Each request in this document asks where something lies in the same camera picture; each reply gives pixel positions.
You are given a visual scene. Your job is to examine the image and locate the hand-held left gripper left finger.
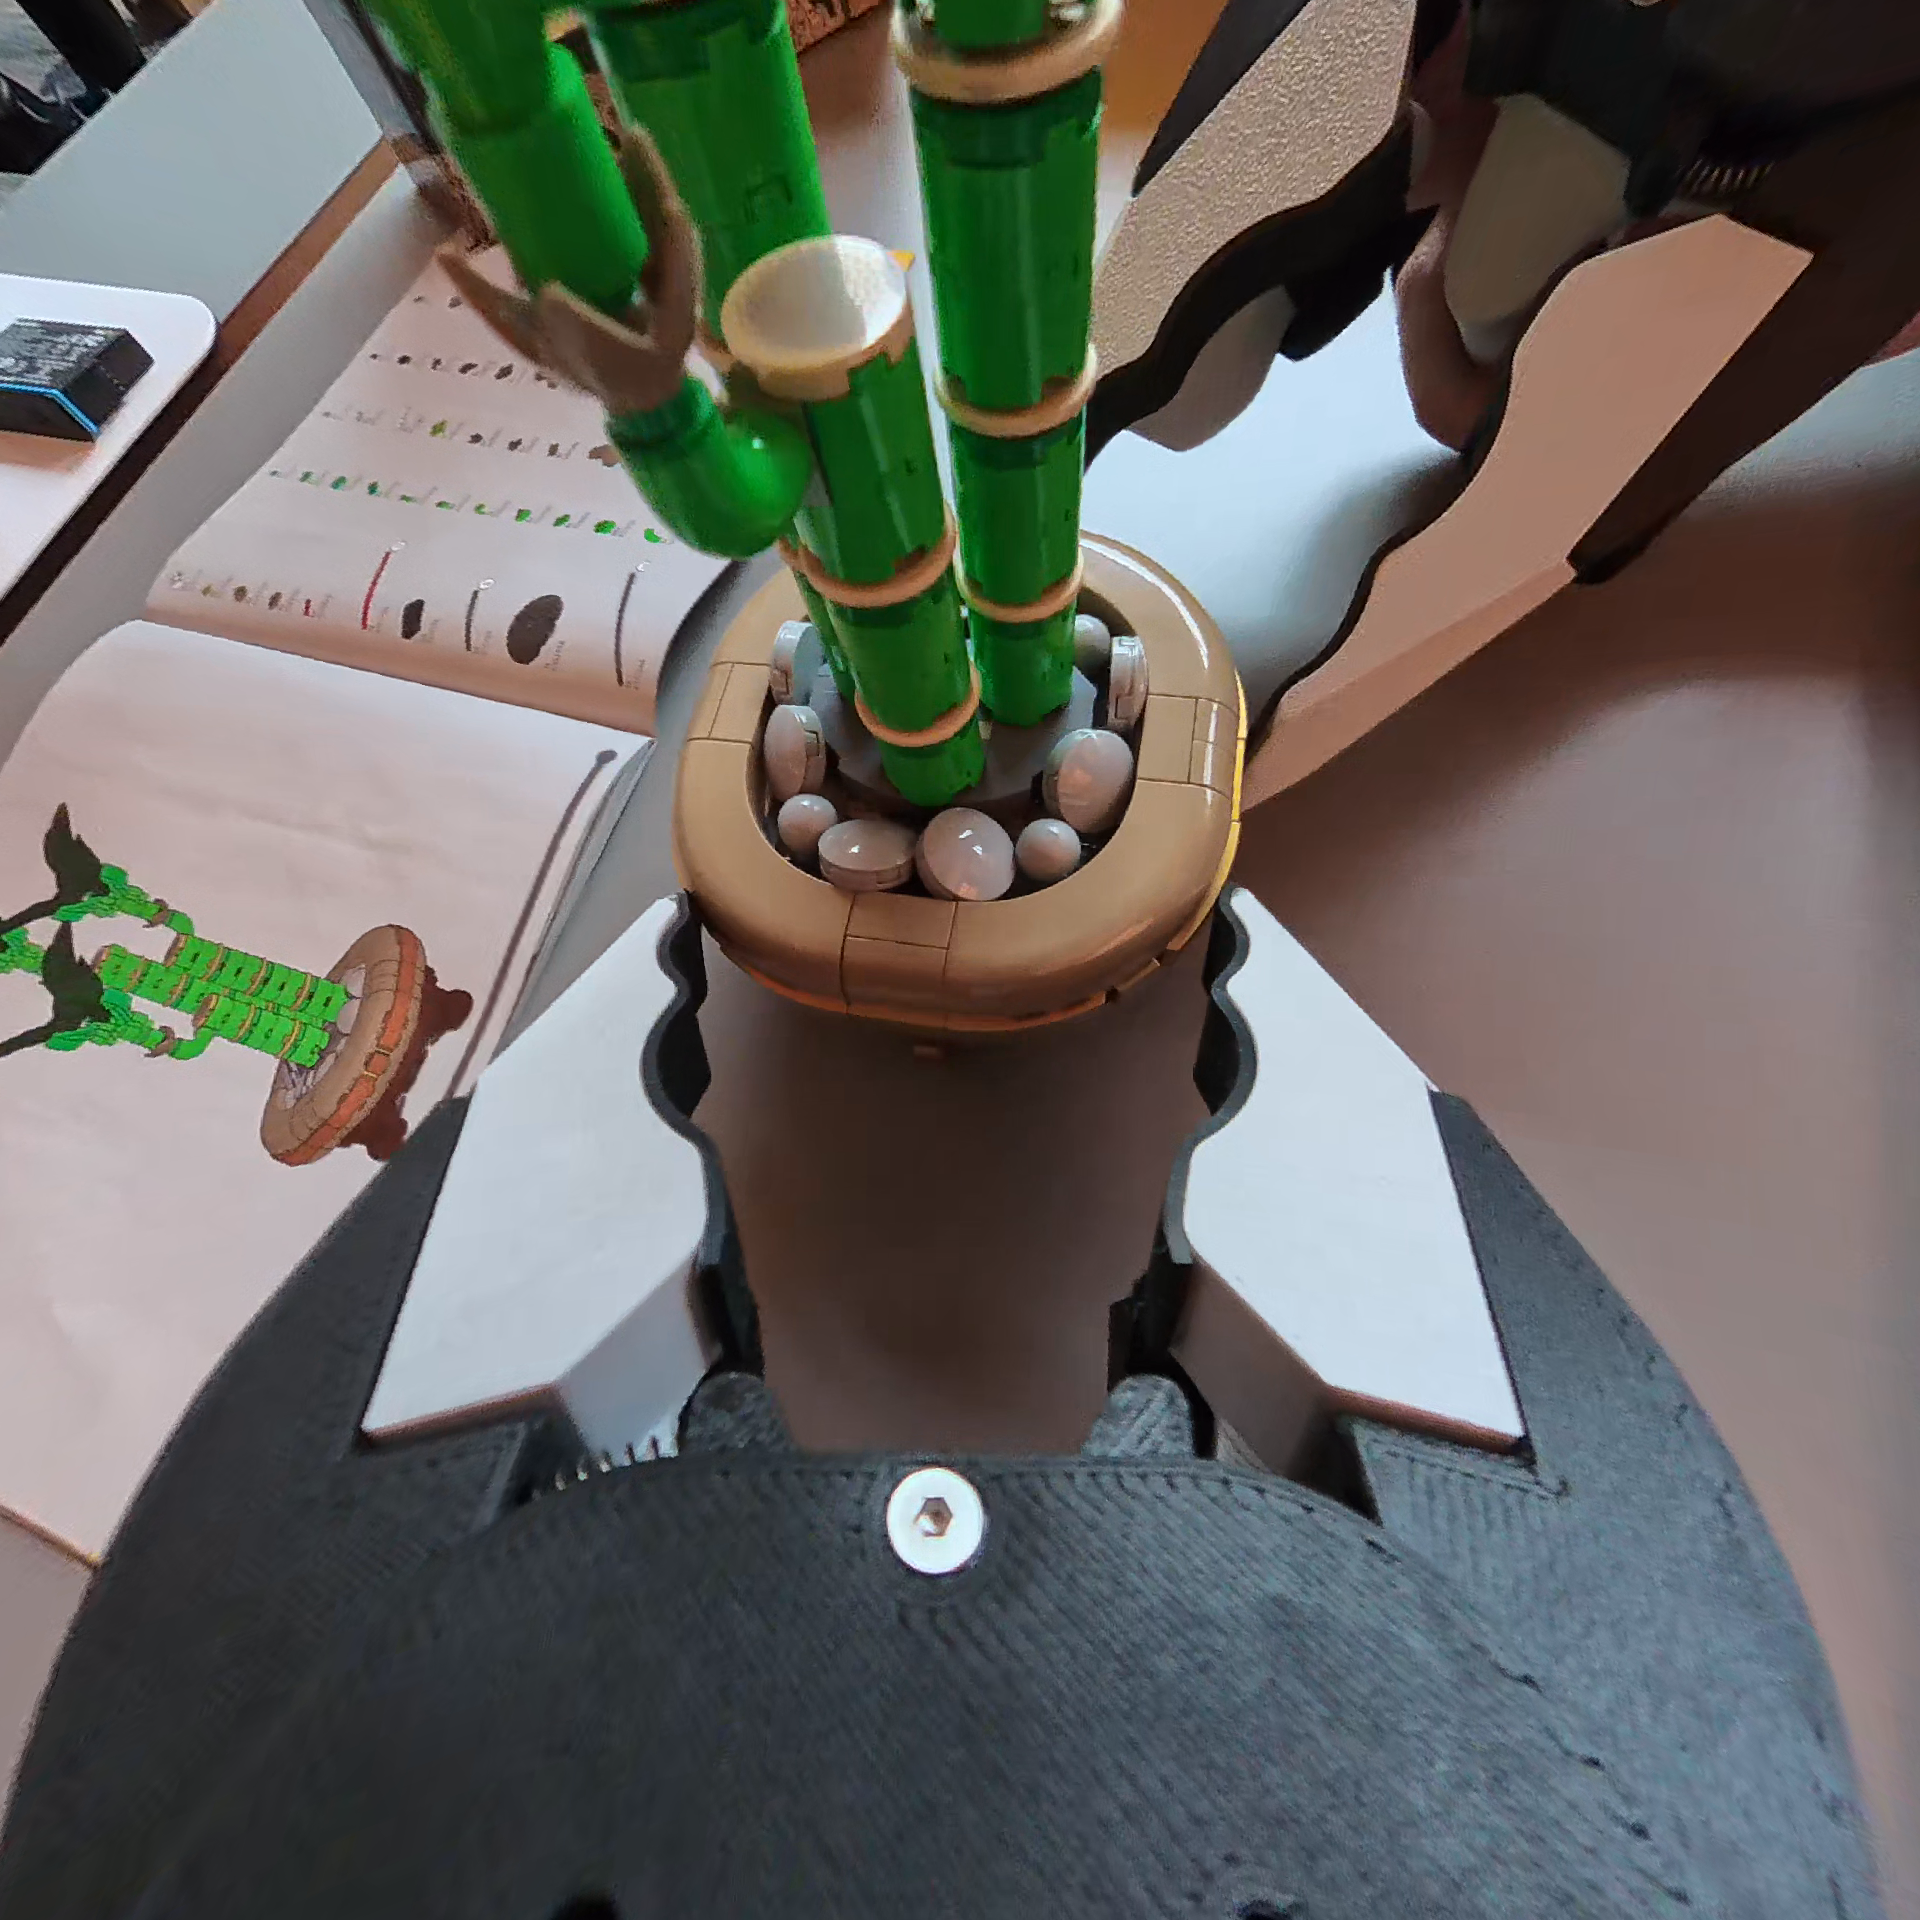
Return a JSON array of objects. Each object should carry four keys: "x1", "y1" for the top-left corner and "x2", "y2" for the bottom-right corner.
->
[{"x1": 360, "y1": 891, "x2": 760, "y2": 1449}]

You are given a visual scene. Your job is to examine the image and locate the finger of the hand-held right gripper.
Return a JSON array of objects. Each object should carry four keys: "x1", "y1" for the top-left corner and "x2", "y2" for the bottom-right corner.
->
[
  {"x1": 1241, "y1": 223, "x2": 1820, "y2": 816},
  {"x1": 1088, "y1": 0, "x2": 1423, "y2": 458}
]

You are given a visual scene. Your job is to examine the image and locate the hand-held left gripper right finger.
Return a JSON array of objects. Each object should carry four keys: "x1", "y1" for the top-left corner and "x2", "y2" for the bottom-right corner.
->
[{"x1": 1111, "y1": 886, "x2": 1529, "y2": 1454}]

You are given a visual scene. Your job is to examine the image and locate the green lego bamboo plant model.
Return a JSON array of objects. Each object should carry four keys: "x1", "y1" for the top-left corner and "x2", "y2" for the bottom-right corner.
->
[{"x1": 360, "y1": 0, "x2": 1250, "y2": 1039}]

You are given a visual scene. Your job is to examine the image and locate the white lego instruction booklet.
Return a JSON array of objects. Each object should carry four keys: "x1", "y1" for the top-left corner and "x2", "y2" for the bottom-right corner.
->
[{"x1": 0, "y1": 247, "x2": 707, "y2": 1569}]

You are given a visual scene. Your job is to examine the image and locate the black lego set box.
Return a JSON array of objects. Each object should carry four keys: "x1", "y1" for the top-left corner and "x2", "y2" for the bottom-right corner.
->
[{"x1": 299, "y1": 0, "x2": 506, "y2": 250}]

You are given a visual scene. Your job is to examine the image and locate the white tray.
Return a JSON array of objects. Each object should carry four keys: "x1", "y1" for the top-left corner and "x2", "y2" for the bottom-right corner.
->
[{"x1": 0, "y1": 272, "x2": 219, "y2": 601}]

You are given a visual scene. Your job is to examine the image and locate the black battery blue edge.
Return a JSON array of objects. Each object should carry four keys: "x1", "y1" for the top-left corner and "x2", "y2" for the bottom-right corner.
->
[{"x1": 0, "y1": 315, "x2": 156, "y2": 443}]

